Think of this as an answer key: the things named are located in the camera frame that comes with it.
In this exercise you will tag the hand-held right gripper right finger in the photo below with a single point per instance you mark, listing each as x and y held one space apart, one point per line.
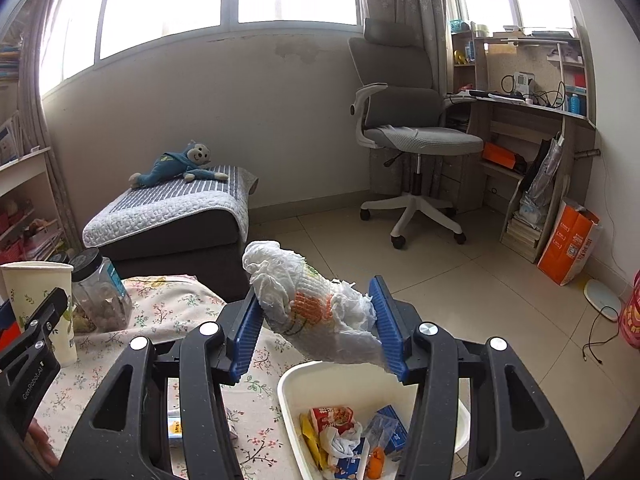
387 332

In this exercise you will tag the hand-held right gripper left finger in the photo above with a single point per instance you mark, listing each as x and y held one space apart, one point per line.
247 332

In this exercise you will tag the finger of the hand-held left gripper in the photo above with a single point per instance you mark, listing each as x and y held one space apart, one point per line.
47 310

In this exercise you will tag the paper cup green print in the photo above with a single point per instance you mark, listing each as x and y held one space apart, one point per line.
30 285

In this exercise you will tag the white tissue orange print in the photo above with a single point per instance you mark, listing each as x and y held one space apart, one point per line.
300 310

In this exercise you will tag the white plastic bin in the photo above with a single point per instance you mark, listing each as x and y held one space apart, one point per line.
300 390

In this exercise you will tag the yellow wrapper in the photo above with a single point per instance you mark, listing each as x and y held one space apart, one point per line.
310 440

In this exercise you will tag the blue white wrapper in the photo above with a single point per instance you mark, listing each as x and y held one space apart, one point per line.
350 467

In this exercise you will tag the person's left hand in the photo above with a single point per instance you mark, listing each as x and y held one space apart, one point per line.
42 442

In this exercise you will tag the clear jar of cashews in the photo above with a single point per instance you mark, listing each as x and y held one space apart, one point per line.
82 322

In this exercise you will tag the clear jar of brown nuts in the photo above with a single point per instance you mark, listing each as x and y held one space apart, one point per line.
100 295

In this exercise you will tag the blue small box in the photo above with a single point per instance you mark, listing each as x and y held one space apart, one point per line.
392 427

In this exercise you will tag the floral tablecloth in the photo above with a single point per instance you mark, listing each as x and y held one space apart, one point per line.
150 305

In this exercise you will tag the red white snack packet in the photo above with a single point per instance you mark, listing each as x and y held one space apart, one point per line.
330 417

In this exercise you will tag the dark ottoman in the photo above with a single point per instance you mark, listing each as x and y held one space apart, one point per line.
175 257

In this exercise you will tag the white crumpled plastic bag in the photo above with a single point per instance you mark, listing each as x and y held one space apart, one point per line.
342 437

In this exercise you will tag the white packet yellow label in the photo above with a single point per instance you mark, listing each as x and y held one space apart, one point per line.
176 432

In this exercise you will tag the white bookshelf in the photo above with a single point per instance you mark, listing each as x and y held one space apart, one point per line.
25 165

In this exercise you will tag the grey white quilted cover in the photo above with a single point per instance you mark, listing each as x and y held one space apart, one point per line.
165 210

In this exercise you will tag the stack of books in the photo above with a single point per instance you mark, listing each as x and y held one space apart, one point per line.
522 235

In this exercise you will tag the blue monkey plush toy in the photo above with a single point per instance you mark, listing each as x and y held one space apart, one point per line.
170 165

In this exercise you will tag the orange paper bag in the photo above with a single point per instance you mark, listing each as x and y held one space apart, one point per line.
565 245

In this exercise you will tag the grey white office chair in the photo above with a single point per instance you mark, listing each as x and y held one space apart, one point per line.
400 135

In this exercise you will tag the orange box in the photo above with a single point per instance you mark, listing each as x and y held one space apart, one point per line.
500 155

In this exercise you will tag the white bathroom scale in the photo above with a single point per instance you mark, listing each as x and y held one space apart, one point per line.
602 300

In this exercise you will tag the grey plastic bag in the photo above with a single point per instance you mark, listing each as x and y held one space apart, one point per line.
542 175

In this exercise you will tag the red printed bag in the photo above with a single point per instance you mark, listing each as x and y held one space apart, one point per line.
631 320

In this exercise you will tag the wooden desk with shelves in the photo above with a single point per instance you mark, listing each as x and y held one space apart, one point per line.
530 110

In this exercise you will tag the white electronic device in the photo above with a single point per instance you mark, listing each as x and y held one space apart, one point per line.
523 82

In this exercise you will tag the blue bottles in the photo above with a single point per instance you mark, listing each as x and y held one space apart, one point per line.
576 102

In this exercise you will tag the small blue basket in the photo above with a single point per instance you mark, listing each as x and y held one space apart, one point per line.
458 25

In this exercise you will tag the window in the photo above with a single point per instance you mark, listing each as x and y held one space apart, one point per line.
165 0

